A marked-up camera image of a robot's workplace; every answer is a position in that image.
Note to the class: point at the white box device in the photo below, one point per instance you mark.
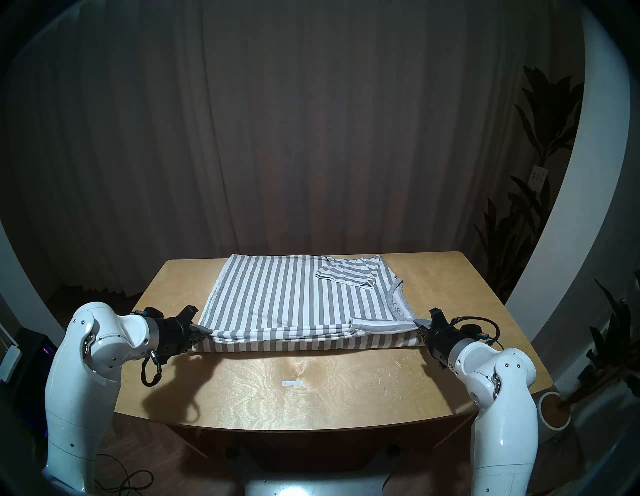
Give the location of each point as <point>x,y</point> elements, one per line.
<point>9,365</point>

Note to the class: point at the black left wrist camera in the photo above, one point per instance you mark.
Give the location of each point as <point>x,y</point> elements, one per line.
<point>152,314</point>

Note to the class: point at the brown pleated curtain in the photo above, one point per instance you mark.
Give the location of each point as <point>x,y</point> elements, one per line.
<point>300,125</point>

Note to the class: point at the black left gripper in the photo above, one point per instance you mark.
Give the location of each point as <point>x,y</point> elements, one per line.
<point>175,335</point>

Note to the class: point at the grey white striped shirt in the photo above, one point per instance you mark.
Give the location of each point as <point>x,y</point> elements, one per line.
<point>280,295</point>

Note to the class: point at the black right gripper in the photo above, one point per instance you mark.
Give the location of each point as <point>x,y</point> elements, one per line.
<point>442,340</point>

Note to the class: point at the tall dark leafy plant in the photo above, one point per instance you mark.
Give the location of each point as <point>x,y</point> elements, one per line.
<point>540,140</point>

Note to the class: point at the white plant tag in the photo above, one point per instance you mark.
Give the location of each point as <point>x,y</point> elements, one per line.
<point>538,179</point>

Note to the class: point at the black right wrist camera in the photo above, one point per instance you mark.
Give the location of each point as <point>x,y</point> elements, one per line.
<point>472,330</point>

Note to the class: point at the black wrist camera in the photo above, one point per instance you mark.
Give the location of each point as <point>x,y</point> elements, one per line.
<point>152,314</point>
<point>472,330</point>

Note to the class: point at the small dark leafy plant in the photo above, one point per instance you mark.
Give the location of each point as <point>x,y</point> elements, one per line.
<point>615,345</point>

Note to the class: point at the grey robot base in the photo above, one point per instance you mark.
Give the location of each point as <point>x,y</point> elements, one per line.
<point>310,485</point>

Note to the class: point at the white plant pot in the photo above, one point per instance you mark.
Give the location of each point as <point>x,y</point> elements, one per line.
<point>552,412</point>

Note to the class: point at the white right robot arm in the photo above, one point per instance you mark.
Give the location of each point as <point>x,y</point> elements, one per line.
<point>505,425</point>

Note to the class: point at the black computer tower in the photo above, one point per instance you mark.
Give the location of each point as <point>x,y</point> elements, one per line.
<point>30,380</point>

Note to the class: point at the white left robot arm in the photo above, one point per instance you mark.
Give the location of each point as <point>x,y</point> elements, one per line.
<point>75,400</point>

